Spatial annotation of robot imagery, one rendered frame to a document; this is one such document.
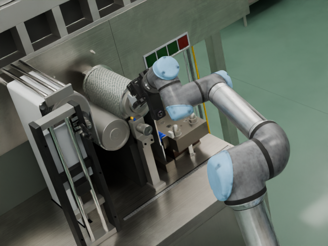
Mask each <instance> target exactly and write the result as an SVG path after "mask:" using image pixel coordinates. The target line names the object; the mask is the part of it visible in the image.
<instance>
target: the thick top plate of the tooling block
mask: <svg viewBox="0 0 328 246"><path fill-rule="evenodd" d="M162 103H163V106H164V110H165V113H166V116H165V117H163V118H161V119H160V120H158V121H156V120H155V122H156V126H157V130H158V131H159V132H161V133H164V134H165V135H167V137H168V141H169V144H170V146H169V147H170V148H171V149H173V150H175V151H177V152H179V153H180V152H181V151H183V150H184V149H186V148H187V147H189V146H190V145H192V144H193V143H195V142H196V141H198V140H199V139H201V138H202V137H204V136H205V135H207V134H208V133H209V131H208V127H207V122H206V121H205V120H203V119H201V118H199V117H197V120H198V122H197V123H196V124H189V116H188V117H186V118H184V119H181V120H179V121H173V120H172V119H171V117H170V115H169V113H168V111H167V110H166V107H165V105H164V102H163V100H162ZM175 124H176V125H178V127H179V129H180V130H181V133H182V134H181V136H179V137H174V138H171V137H169V134H168V131H172V127H173V125H175Z"/></svg>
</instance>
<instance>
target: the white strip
mask: <svg viewBox="0 0 328 246"><path fill-rule="evenodd" d="M0 83H1V84H3V85H4V86H6V87H7V88H8V91H9V93H10V96H11V98H12V101H13V103H14V105H15V108H16V110H17V113H18V115H19V118H20V120H21V123H22V125H23V128H24V130H25V133H26V135H27V137H28V139H29V142H30V144H31V147H32V149H33V152H34V154H35V157H36V159H37V162H38V164H39V166H40V169H41V172H42V174H43V176H44V179H45V181H46V184H47V186H48V189H49V191H50V194H51V196H52V199H51V200H52V201H53V202H54V203H56V204H57V205H58V206H59V207H60V208H61V209H62V207H61V204H60V202H59V199H58V197H57V195H56V192H55V190H54V187H53V185H52V182H51V180H50V177H49V175H48V172H47V170H46V167H45V165H44V162H43V160H42V157H41V155H40V152H39V150H38V147H37V145H36V142H35V140H34V137H33V135H32V132H31V130H30V127H29V125H28V124H29V123H30V122H32V121H36V120H38V119H40V118H41V117H42V115H41V112H40V109H41V110H44V109H45V108H46V106H45V104H43V103H42V102H44V101H43V100H41V99H40V98H38V97H36V96H35V95H33V94H32V93H30V92H28V91H27V90H25V89H24V88H22V87H20V86H19V85H17V84H16V83H14V82H8V81H7V80H5V79H4V78H2V77H0ZM47 132H48V130H47V129H46V130H44V131H43V134H45V133H47ZM66 193H67V196H68V198H69V201H70V203H71V206H72V208H73V211H74V210H76V209H77V206H76V203H75V201H74V198H73V195H72V193H71V190H70V189H68V190H67V191H66ZM77 221H78V223H79V224H80V225H81V226H82V227H84V228H85V225H84V224H83V222H82V219H81V218H80V219H78V220H77Z"/></svg>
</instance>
